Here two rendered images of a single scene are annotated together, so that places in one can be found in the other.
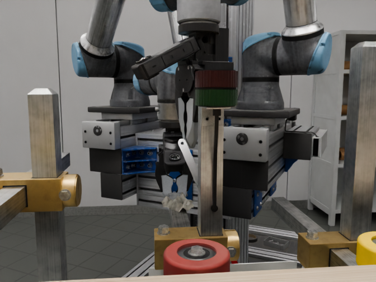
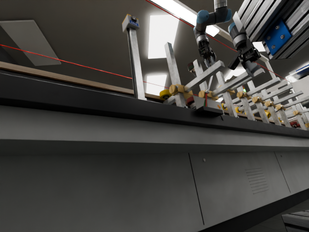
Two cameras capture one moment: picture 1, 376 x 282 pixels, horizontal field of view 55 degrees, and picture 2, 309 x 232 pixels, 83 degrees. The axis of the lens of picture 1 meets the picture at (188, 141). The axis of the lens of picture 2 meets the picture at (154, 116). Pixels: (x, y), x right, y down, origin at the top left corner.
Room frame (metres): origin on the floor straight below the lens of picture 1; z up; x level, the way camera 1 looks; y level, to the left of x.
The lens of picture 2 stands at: (1.24, -0.87, 0.34)
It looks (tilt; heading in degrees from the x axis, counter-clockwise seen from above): 22 degrees up; 148
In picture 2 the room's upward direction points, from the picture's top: 9 degrees counter-clockwise
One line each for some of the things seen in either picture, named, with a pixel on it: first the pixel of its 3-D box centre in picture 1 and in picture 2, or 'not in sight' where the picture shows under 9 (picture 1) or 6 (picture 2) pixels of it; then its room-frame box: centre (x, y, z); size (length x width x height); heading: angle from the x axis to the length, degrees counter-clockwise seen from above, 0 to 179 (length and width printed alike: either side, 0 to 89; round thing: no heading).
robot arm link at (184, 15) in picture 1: (197, 14); (203, 41); (0.65, -0.02, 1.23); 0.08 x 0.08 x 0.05
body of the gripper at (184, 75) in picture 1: (202, 61); (205, 49); (0.65, -0.03, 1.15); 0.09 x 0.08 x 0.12; 116
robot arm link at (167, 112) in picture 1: (172, 112); (241, 42); (0.85, 0.04, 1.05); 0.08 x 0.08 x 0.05
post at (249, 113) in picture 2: not in sight; (244, 101); (0.51, 0.46, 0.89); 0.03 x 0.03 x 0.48; 6
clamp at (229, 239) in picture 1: (196, 247); (208, 96); (0.56, -0.01, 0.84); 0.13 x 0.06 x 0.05; 96
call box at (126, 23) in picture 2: not in sight; (130, 26); (0.62, -0.54, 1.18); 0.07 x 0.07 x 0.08; 6
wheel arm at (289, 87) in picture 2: not in sight; (260, 99); (0.50, 0.75, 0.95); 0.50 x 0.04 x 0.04; 6
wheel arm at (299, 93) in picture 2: not in sight; (272, 103); (0.48, 1.00, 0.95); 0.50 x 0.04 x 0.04; 6
